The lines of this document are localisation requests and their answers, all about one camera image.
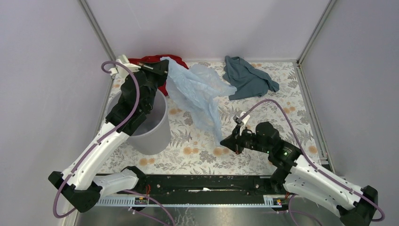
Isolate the red crumpled cloth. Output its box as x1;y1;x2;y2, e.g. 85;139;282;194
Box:
120;54;189;98

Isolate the white slotted cable duct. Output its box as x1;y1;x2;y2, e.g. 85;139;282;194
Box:
95;196;283;209

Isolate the light blue plastic trash bag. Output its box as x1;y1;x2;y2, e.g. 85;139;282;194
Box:
161;56;237;146

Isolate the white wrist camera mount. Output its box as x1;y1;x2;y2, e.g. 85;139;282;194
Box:
109;55;141;79
233;111;250;135

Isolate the floral patterned table mat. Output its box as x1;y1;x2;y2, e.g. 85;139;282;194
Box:
93;61;322;176

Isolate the aluminium frame post left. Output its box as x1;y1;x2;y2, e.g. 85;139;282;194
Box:
77;0;117;60

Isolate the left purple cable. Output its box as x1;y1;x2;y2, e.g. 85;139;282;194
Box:
52;61;141;219

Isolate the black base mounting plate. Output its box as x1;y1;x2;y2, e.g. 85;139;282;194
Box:
116;174;302;205

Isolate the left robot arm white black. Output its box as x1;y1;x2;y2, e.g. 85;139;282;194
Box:
48;59;169;218

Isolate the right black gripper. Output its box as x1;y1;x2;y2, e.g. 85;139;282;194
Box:
220;123;271;155

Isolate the aluminium frame post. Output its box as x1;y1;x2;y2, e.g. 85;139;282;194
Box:
297;0;337;65
77;0;117;60

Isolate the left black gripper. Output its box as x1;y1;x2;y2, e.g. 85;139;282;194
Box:
136;59;169;111

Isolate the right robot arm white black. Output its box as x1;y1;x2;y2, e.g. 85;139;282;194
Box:
220;122;378;226

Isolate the aluminium frame post right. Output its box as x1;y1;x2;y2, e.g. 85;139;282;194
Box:
297;0;337;65

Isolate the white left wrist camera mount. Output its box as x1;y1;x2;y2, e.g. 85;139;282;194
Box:
109;55;141;79

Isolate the grey plastic trash bin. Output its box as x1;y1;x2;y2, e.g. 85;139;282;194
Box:
124;90;171;155

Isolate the blue-grey crumpled cloth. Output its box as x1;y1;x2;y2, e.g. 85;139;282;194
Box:
223;56;279;100

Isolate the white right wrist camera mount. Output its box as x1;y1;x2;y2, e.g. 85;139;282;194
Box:
233;111;250;135

